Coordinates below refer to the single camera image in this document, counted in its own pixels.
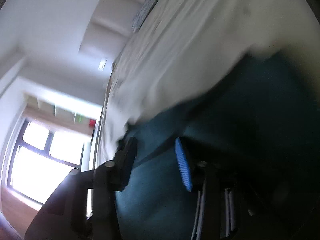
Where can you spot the cream padded headboard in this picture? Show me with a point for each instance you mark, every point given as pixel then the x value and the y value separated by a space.
pixel 107 30

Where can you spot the wall socket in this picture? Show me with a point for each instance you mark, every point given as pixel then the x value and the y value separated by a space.
pixel 102 64

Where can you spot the dark green sweater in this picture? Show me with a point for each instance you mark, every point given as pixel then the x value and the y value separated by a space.
pixel 250 117

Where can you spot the zebra print pillow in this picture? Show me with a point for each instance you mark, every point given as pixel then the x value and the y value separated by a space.
pixel 145 10

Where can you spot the red box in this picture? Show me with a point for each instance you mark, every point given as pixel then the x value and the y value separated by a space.
pixel 92 122

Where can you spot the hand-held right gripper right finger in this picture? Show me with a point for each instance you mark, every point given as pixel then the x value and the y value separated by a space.
pixel 183 167

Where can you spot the white shelf unit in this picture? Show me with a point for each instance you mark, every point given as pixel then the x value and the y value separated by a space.
pixel 50 105

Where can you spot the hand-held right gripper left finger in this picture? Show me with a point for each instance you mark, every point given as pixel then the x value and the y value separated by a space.
pixel 127 162

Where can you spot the black framed window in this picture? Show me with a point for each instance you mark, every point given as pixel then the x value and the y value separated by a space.
pixel 37 170

